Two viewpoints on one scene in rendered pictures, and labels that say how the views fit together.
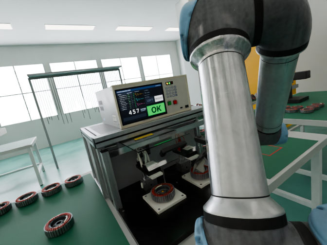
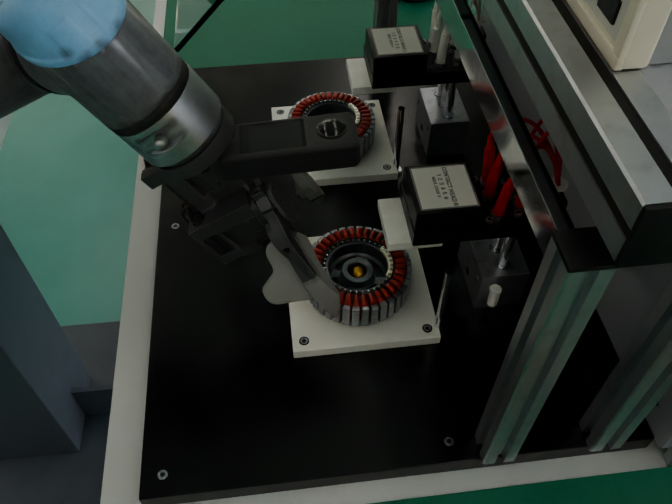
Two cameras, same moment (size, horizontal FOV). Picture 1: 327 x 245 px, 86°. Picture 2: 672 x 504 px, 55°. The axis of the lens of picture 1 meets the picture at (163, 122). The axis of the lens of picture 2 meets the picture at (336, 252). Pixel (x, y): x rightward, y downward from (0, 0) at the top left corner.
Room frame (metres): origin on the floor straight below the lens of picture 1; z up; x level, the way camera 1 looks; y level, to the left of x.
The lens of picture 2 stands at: (1.00, -0.54, 1.34)
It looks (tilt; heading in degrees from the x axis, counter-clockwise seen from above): 50 degrees down; 114
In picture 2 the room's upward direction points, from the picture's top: straight up
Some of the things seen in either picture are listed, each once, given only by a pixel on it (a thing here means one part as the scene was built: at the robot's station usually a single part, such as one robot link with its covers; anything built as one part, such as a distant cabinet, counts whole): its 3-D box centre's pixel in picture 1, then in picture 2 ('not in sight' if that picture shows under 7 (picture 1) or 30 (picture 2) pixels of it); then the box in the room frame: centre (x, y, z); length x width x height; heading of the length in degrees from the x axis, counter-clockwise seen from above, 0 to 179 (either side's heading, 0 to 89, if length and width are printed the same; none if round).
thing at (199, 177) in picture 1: (200, 171); (357, 274); (0.86, -0.15, 0.80); 0.11 x 0.11 x 0.04
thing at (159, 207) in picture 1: (163, 197); (331, 141); (0.73, 0.06, 0.78); 0.15 x 0.15 x 0.01; 31
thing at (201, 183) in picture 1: (201, 175); (357, 288); (0.86, -0.15, 0.78); 0.15 x 0.15 x 0.01; 31
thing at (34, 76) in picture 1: (90, 114); not in sight; (4.00, 1.61, 0.97); 1.84 x 0.50 x 1.93; 121
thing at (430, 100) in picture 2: (148, 181); (441, 120); (0.86, 0.13, 0.80); 0.08 x 0.05 x 0.06; 121
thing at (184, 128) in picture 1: (164, 135); (453, 8); (0.88, 0.01, 1.03); 0.62 x 0.01 x 0.03; 121
